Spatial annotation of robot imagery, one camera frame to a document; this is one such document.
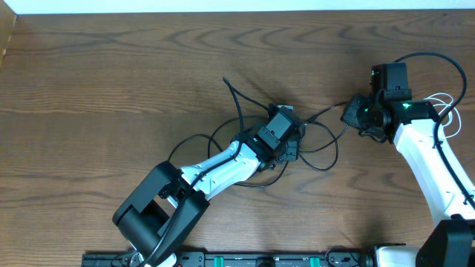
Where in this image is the left camera cable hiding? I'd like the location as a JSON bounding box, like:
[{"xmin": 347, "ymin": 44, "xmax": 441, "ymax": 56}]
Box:
[{"xmin": 128, "ymin": 76, "xmax": 270, "ymax": 267}]

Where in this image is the black cable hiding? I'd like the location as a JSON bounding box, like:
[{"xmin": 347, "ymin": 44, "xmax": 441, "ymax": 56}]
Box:
[{"xmin": 166, "ymin": 102, "xmax": 352, "ymax": 189}]

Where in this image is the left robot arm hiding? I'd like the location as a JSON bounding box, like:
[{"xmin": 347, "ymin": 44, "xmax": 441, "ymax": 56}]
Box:
[{"xmin": 112, "ymin": 105, "xmax": 304, "ymax": 266}]

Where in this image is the white cable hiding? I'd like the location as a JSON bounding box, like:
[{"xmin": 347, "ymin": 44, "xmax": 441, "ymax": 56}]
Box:
[{"xmin": 422, "ymin": 92, "xmax": 462, "ymax": 139}]

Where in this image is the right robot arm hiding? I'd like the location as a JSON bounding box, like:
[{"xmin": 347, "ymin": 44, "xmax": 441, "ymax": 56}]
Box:
[{"xmin": 341, "ymin": 63, "xmax": 474, "ymax": 266}]

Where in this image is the camera cable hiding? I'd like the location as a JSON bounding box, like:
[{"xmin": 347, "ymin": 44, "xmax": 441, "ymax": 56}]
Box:
[
  {"xmin": 393, "ymin": 51, "xmax": 475, "ymax": 212},
  {"xmin": 128, "ymin": 76, "xmax": 270, "ymax": 267}
]

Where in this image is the right camera cable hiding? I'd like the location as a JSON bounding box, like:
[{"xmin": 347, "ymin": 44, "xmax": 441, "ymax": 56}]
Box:
[{"xmin": 393, "ymin": 51, "xmax": 475, "ymax": 212}]

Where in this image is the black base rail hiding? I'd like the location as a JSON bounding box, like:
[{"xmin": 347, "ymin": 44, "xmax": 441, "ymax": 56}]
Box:
[{"xmin": 80, "ymin": 249, "xmax": 375, "ymax": 267}]

